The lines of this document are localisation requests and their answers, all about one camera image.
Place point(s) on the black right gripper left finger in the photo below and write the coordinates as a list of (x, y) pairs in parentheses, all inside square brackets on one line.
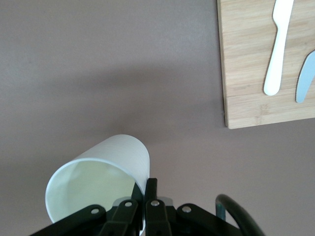
[(118, 221)]

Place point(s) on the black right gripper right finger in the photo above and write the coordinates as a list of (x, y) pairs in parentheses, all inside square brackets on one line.
[(160, 221)]

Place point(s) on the white plastic cup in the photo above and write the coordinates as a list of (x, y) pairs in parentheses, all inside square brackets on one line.
[(128, 152)]

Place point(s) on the brown table mat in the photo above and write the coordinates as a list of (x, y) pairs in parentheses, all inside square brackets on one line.
[(98, 73)]

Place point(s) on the wooden cutting board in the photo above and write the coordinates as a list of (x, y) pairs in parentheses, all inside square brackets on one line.
[(246, 49)]

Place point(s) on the white plastic knife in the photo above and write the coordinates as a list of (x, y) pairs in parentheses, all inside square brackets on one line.
[(275, 61)]

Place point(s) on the grey plastic knife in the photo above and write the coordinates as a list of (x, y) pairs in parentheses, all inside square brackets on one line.
[(304, 83)]

